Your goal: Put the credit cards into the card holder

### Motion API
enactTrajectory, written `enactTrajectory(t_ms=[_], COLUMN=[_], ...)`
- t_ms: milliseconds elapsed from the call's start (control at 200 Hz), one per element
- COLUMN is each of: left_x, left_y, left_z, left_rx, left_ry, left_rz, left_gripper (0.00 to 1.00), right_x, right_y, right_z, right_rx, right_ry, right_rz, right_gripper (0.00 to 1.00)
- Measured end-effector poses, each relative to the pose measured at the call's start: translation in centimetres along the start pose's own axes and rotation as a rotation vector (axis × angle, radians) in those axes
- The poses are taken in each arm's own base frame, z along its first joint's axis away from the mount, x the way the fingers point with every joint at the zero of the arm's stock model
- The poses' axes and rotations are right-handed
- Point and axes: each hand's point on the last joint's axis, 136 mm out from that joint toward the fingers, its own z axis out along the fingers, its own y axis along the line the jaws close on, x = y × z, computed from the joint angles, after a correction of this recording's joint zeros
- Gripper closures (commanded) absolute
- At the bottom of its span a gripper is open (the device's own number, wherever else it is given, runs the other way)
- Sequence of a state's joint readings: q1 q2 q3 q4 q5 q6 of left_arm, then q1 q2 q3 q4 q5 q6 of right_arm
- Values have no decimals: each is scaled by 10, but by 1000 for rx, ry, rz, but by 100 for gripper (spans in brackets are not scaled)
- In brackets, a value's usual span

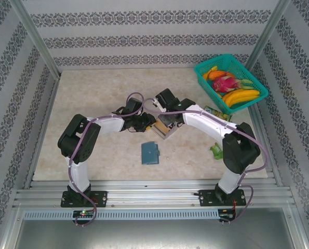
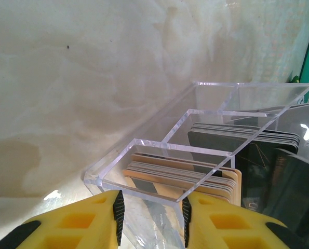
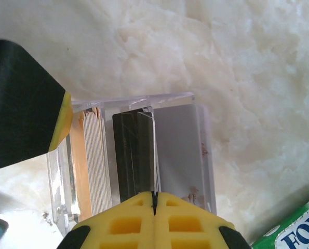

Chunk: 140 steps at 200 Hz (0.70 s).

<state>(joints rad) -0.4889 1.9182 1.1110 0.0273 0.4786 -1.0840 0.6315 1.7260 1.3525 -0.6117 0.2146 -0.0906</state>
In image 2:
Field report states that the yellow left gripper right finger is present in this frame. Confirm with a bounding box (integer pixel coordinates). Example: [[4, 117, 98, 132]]
[[181, 193, 304, 249]]

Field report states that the clear acrylic card box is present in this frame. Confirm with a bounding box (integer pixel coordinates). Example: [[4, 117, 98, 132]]
[[83, 80, 309, 249]]

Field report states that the black credit card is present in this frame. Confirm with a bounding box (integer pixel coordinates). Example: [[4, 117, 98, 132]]
[[270, 147, 309, 238]]

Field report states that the gold card stack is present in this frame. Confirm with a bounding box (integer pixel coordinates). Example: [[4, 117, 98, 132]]
[[122, 152, 243, 208]]

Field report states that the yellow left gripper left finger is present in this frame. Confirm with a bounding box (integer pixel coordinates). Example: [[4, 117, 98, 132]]
[[0, 189, 125, 249]]

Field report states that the black card stack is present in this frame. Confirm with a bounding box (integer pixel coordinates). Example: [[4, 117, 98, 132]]
[[187, 122, 300, 224]]

